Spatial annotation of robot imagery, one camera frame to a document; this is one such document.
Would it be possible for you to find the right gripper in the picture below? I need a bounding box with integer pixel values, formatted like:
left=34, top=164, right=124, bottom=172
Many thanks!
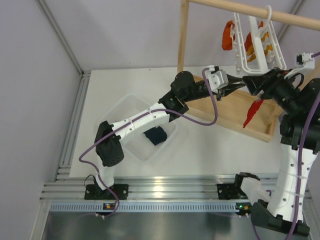
left=242, top=66, right=301, bottom=114

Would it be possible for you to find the red and beige sock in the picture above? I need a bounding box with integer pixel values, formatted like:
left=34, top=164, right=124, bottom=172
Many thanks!
left=242, top=98, right=264, bottom=128

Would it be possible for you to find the white plastic clip hanger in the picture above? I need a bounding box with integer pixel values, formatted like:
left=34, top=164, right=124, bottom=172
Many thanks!
left=231, top=5, right=287, bottom=75

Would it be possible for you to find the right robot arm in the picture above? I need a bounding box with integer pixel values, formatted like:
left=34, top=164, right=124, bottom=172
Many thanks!
left=233, top=68, right=320, bottom=239

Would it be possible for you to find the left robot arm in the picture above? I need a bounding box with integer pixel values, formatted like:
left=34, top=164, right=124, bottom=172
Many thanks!
left=90, top=67, right=245, bottom=199

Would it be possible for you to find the yellow sock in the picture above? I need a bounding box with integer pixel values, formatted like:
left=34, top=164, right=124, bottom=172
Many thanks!
left=247, top=44, right=273, bottom=63

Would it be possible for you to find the orange sock near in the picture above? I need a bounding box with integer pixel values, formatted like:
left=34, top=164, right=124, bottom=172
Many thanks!
left=244, top=32, right=254, bottom=56

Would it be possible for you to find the orange sock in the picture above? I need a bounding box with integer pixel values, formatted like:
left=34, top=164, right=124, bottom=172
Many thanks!
left=221, top=20, right=235, bottom=51
left=244, top=32, right=254, bottom=56

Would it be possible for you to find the orange sock far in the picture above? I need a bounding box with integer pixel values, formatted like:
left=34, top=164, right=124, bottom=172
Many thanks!
left=221, top=20, right=235, bottom=51

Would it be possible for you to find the navy blue sock pair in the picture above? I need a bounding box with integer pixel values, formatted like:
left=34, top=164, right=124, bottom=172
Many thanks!
left=143, top=126, right=168, bottom=146

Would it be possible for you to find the clear plastic bin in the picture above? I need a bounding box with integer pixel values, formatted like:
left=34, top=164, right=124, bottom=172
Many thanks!
left=95, top=93, right=179, bottom=164

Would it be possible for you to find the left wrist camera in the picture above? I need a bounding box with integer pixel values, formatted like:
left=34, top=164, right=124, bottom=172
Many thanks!
left=207, top=65, right=229, bottom=94

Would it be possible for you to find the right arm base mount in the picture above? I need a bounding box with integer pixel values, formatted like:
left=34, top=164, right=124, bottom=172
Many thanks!
left=216, top=172, right=250, bottom=200

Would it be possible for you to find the aluminium rail beam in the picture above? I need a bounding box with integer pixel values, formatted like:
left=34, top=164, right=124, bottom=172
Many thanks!
left=39, top=174, right=313, bottom=201

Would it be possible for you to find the aluminium corner frame post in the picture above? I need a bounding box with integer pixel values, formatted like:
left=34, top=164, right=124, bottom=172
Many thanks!
left=37, top=0, right=85, bottom=76

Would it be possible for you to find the grey slotted cable duct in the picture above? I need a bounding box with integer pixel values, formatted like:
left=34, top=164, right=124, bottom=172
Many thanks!
left=50, top=202, right=250, bottom=213

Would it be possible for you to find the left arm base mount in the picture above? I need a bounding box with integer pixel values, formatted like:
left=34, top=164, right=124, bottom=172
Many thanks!
left=83, top=174, right=129, bottom=200

